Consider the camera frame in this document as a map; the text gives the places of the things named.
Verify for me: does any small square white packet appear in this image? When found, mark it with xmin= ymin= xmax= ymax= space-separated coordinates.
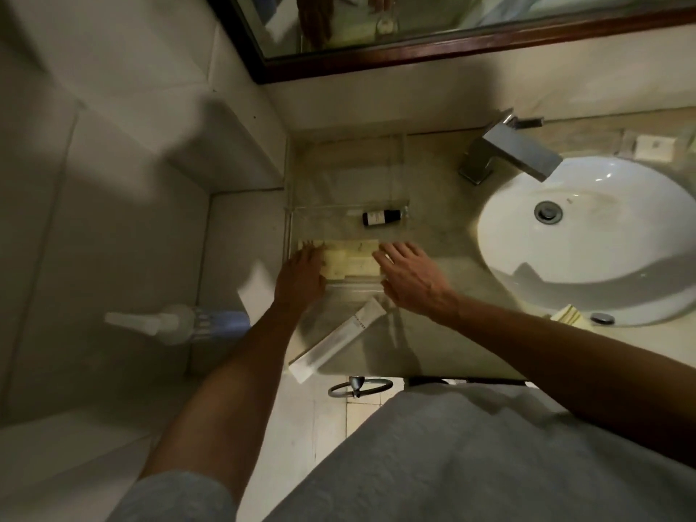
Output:
xmin=619 ymin=130 xmax=681 ymax=162

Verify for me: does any chrome towel ring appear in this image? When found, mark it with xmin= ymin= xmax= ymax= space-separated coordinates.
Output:
xmin=328 ymin=376 xmax=394 ymax=399

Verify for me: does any chrome square faucet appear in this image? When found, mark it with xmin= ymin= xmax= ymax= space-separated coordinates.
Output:
xmin=457 ymin=108 xmax=564 ymax=186

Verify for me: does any person's right forearm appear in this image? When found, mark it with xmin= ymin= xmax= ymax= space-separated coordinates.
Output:
xmin=443 ymin=293 xmax=696 ymax=468

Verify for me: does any person's left forearm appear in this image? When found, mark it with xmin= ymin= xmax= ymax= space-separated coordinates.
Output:
xmin=136 ymin=298 xmax=327 ymax=506

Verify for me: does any person's grey shirt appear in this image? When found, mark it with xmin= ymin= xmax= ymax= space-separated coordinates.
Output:
xmin=117 ymin=383 xmax=696 ymax=522

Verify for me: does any transparent tray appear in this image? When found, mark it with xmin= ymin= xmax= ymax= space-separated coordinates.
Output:
xmin=282 ymin=133 xmax=412 ymax=291

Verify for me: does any small dark toiletry bottle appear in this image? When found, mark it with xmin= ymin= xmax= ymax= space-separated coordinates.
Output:
xmin=362 ymin=209 xmax=402 ymax=228

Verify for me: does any long white toothbrush packet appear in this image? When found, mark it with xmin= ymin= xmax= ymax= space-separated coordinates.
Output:
xmin=288 ymin=297 xmax=387 ymax=384

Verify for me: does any person's right hand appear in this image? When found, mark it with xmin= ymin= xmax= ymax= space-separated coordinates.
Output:
xmin=371 ymin=240 xmax=462 ymax=326

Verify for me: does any blue spray bottle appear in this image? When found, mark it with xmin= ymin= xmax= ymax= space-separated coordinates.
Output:
xmin=104 ymin=304 xmax=251 ymax=346

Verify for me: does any white sink basin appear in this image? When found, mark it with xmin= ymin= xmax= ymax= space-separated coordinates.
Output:
xmin=477 ymin=154 xmax=696 ymax=328

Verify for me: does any person's left hand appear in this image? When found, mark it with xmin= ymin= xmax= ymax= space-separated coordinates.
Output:
xmin=273 ymin=239 xmax=329 ymax=317

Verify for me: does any wooden framed mirror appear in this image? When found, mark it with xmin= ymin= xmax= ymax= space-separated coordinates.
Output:
xmin=204 ymin=0 xmax=696 ymax=85

